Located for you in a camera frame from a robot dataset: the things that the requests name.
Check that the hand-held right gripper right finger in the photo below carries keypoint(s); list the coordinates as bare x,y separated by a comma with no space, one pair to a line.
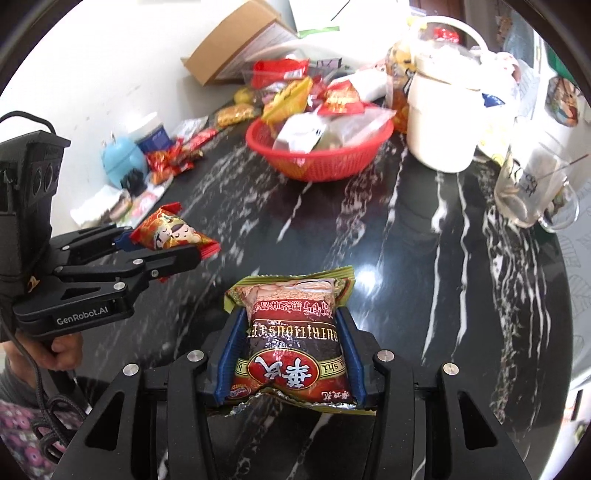
353,355

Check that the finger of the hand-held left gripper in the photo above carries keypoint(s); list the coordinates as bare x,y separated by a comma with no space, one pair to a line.
152,265
124,241

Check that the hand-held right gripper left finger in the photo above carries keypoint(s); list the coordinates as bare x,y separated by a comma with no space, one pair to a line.
228,360

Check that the red gold snack packet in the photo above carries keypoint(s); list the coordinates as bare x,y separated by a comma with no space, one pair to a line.
341,99
171,233

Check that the green-edged brown snack packet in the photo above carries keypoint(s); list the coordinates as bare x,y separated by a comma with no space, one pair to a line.
295,341

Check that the red plastic basket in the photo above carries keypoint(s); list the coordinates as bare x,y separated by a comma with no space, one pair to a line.
323,164

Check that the white snack packet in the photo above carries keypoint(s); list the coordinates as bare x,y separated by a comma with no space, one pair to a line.
300,134

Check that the large yellow black snack packet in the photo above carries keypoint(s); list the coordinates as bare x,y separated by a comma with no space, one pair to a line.
286,99

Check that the clear plastic snack packet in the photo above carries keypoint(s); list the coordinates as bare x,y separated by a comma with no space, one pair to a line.
358,124

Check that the person's left forearm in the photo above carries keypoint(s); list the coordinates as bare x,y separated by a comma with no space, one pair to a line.
18,424

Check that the person's left hand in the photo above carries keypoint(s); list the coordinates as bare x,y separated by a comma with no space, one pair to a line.
60,350

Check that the pink white pouch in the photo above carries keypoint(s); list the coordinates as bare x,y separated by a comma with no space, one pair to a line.
143,203

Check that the crumpled white paper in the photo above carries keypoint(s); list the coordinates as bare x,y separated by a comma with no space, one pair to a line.
94,205

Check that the small black object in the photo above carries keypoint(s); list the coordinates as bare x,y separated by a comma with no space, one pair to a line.
135,180

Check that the blue toy robot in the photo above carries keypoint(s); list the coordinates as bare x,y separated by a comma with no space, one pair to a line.
122,159

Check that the pile of small red sachets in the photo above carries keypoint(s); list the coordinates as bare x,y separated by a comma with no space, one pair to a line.
175,159

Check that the white jar blue label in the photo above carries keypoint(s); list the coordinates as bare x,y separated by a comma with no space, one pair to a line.
150,134

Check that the clear plastic sachet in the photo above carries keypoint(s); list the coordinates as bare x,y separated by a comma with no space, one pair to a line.
190,127

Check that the golden yellow snack packet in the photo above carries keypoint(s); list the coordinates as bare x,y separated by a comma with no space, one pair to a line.
235,115

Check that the yellow lemon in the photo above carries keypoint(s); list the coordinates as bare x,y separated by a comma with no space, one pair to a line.
243,96

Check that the open cardboard box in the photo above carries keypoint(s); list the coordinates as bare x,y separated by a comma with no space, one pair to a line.
231,50

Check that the red packet white label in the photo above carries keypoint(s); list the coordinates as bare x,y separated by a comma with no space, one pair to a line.
279,71

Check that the glass mug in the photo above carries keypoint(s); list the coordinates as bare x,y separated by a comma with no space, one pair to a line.
526,194

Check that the grey leaf-pattern cushion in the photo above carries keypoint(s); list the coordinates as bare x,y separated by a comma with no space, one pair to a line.
577,263

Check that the smiley print paper bag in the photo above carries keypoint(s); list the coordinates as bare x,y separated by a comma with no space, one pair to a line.
491,152

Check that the orange drink bottle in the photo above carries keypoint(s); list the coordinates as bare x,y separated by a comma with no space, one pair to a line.
399,87

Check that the thin stirring stick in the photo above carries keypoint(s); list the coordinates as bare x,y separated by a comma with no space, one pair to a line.
563,168

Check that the white plastic bag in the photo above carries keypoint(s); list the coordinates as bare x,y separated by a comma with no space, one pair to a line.
512,83

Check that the patterned tote bag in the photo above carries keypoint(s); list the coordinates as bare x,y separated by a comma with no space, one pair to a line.
563,101

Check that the red soda bottle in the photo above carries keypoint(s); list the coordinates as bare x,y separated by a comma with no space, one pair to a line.
447,36

